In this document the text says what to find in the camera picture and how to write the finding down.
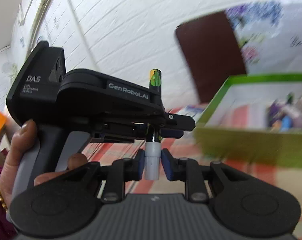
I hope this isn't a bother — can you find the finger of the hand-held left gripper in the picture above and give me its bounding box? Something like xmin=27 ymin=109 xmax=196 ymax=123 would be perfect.
xmin=151 ymin=114 xmax=196 ymax=138

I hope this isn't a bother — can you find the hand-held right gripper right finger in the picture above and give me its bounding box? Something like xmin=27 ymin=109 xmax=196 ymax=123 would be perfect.
xmin=161 ymin=149 xmax=271 ymax=202

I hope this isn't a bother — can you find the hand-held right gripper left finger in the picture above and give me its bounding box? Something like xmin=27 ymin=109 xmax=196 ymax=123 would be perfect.
xmin=35 ymin=149 xmax=145 ymax=203

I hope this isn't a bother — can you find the black marker with white cap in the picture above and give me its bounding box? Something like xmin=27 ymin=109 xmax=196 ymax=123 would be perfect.
xmin=144 ymin=69 xmax=164 ymax=180

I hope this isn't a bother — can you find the green cardboard box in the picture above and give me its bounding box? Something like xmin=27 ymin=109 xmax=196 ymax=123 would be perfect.
xmin=193 ymin=73 xmax=302 ymax=169

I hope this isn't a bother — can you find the pack of pink zip bags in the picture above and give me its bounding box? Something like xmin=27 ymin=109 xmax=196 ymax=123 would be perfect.
xmin=230 ymin=104 xmax=265 ymax=126

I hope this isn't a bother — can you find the person's left hand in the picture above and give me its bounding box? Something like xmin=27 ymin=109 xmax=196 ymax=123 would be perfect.
xmin=0 ymin=119 xmax=89 ymax=213

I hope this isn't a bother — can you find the dark brown headboard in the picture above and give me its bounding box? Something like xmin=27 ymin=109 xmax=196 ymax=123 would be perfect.
xmin=174 ymin=11 xmax=247 ymax=104

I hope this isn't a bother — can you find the red plaid bed sheet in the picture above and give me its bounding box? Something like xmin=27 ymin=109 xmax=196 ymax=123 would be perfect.
xmin=81 ymin=106 xmax=302 ymax=240

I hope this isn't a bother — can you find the floral white pillow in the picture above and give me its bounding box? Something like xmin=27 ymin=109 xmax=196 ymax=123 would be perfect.
xmin=224 ymin=0 xmax=302 ymax=77

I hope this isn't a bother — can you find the gold bead bracelet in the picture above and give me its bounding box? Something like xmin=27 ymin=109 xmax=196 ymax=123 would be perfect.
xmin=0 ymin=179 xmax=9 ymax=213

